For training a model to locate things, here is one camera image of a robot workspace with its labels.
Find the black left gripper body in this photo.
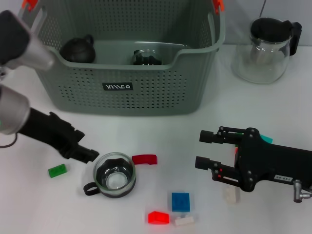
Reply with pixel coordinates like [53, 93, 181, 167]
[18, 107, 85, 159]

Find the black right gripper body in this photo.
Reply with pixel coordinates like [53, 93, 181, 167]
[234, 127, 312, 193]

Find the thin green plate brick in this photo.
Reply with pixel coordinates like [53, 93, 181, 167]
[48, 163, 68, 178]

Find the blue square plate brick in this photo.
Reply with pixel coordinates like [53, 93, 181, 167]
[172, 192, 191, 212]

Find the dark red curved brick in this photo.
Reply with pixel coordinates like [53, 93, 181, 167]
[132, 154, 158, 166]

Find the bright red slope brick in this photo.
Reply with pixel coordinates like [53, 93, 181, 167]
[148, 211, 170, 225]

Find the grey perforated storage bin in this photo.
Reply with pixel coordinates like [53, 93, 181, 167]
[14, 0, 227, 117]

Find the orange bin clip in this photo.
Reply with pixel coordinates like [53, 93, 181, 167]
[22, 0, 39, 12]
[213, 0, 225, 13]

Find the teal square plate brick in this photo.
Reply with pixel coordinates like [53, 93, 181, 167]
[259, 134, 273, 145]

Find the chunky white brick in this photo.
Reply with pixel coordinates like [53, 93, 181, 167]
[224, 187, 241, 203]

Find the silver angled gripper plug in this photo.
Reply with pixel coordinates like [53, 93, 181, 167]
[292, 179, 312, 203]

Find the flat white brick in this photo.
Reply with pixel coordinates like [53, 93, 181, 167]
[175, 214, 197, 228]

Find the dark clay teapot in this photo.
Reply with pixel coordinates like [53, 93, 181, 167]
[60, 34, 96, 63]

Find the glass pitcher black lid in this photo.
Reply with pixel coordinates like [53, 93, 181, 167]
[231, 17, 303, 85]

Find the dark left arm cable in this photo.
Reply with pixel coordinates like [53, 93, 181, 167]
[0, 133, 20, 149]

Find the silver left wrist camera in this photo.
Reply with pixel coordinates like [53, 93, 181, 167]
[0, 9, 56, 71]

